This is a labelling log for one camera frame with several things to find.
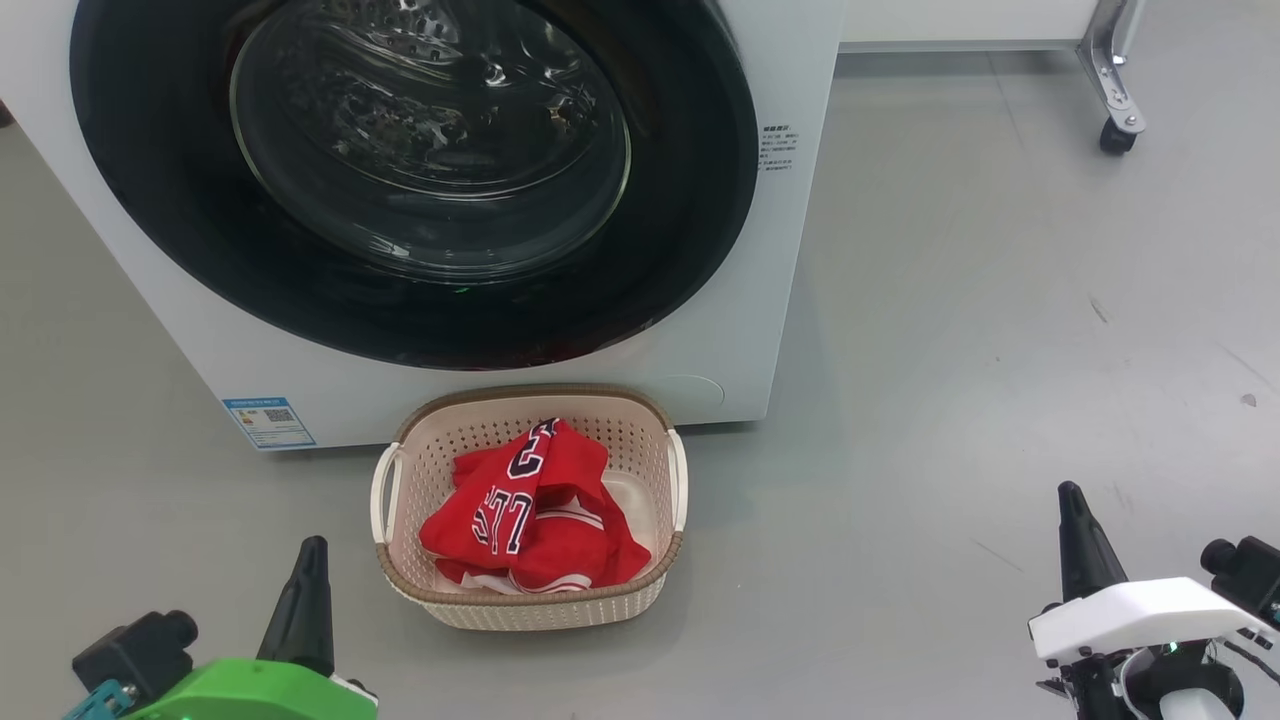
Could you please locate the cream perforated laundry basket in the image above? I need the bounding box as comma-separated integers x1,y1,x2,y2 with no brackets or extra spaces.
369,384,690,632

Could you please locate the left camera cable teal plug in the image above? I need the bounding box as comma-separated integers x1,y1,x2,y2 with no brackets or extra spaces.
64,679,138,720

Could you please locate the small printed text label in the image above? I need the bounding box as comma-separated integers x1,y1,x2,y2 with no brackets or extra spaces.
757,122,800,174

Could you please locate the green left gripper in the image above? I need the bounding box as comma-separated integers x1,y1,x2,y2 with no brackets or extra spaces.
124,536,380,720

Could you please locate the black round glass washer door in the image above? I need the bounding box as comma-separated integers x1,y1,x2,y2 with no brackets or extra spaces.
69,0,760,372

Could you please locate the blue energy label sticker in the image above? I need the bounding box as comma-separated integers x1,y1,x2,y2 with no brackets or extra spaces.
221,396,318,452

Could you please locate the red basketball jersey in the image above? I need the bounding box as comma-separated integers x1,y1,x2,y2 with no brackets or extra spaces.
417,417,654,597

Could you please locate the white front-load washing machine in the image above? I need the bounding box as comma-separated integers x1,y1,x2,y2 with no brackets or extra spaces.
0,0,850,454

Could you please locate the white panel board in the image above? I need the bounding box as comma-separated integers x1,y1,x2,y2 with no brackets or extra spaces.
840,0,1103,54

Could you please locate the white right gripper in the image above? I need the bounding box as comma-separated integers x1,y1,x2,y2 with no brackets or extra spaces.
1027,481,1277,720

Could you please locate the metal leg with caster wheel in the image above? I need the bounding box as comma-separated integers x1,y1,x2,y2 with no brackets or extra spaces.
1074,0,1150,157

